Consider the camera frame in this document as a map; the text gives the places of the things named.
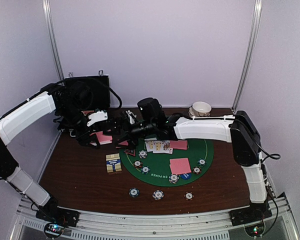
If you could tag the gold card deck box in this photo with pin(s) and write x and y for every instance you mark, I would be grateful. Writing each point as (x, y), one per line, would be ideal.
(113, 163)

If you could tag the pink face down card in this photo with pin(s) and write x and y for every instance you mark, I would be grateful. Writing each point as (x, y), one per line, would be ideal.
(179, 144)

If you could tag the round green poker mat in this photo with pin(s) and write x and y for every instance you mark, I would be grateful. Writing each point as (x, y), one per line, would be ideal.
(160, 163)

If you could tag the face up playing card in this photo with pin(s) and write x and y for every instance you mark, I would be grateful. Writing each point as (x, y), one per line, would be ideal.
(150, 145)

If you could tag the brown red chip stack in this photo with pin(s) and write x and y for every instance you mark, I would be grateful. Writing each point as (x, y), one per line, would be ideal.
(188, 196)

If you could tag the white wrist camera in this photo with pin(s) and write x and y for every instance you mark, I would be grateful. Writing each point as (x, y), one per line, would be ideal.
(132, 118)
(96, 117)

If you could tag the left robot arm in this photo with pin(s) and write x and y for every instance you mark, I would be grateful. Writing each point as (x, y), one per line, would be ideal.
(27, 131)

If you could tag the red black triangular button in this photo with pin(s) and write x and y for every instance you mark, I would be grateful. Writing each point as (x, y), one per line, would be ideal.
(131, 152)

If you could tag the dark blue chip stack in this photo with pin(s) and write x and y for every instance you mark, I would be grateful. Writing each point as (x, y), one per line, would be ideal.
(134, 192)

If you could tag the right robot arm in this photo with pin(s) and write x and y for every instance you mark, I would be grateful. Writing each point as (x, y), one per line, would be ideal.
(238, 130)

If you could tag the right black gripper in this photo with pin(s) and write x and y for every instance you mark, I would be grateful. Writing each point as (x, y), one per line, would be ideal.
(119, 123)

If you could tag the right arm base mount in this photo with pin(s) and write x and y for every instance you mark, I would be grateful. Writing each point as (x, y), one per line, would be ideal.
(249, 215)

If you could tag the black chip carrying case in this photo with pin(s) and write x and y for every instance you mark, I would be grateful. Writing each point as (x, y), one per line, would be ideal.
(90, 85)

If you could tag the teal chip stack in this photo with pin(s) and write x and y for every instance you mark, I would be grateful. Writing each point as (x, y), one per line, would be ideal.
(100, 111)

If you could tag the blue chip stack mat bottom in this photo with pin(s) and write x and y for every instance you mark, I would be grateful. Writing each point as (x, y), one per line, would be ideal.
(173, 178)

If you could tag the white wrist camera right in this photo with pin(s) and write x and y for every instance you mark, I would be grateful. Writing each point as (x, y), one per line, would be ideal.
(132, 118)

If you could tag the blue round blind button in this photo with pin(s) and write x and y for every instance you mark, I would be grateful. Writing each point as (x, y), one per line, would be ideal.
(186, 176)

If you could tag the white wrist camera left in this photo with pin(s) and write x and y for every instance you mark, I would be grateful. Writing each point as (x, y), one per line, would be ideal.
(96, 117)

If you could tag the pink backed card deck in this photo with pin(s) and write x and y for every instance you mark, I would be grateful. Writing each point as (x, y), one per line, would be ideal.
(102, 138)

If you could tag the green blue chip mat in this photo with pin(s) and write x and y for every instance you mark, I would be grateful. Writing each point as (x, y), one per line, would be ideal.
(145, 170)
(201, 162)

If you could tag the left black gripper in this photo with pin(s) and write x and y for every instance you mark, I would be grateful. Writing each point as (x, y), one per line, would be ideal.
(83, 140)

